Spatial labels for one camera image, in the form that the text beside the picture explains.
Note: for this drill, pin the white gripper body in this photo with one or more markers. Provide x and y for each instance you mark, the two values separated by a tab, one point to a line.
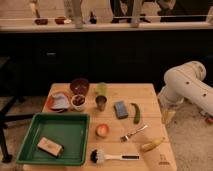
168	109

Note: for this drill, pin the blue sponge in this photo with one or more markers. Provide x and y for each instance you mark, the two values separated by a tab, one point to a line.
120	110

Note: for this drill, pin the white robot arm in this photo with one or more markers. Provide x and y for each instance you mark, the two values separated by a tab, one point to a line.
186	82

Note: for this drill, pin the green plastic tray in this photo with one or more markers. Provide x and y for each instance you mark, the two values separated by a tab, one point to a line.
68	130

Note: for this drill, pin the wooden block in tray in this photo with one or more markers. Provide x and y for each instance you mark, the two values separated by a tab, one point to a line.
50	146

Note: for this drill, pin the green chili pepper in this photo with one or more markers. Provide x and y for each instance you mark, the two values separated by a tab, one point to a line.
137	113

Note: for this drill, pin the silver fork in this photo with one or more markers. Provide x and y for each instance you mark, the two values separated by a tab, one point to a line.
128	136

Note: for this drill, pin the metal cup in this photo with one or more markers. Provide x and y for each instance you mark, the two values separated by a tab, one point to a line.
101	102

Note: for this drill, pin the green translucent cup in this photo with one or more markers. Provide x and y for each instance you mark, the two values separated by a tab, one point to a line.
101	88

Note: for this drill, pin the orange peach fruit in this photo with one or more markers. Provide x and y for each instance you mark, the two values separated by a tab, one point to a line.
102	130

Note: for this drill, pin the white bowl with food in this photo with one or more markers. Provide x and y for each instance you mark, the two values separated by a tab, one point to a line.
78	102

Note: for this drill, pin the dark red bowl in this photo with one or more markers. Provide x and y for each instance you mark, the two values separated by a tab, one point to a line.
79	86

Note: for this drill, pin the white cloth on plate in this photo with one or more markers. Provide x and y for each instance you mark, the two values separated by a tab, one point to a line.
60	101

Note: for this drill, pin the orange plate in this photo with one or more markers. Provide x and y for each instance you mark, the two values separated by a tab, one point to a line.
50	102

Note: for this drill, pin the red bowl on counter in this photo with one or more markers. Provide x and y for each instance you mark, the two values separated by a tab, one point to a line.
60	20

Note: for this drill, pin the dark bowl on counter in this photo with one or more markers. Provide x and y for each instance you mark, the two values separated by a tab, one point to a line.
41	21

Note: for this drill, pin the dish brush white handle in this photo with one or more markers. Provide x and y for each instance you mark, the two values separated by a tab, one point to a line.
98	156

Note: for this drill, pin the black chair frame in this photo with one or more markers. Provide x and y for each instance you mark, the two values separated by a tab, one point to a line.
4	117

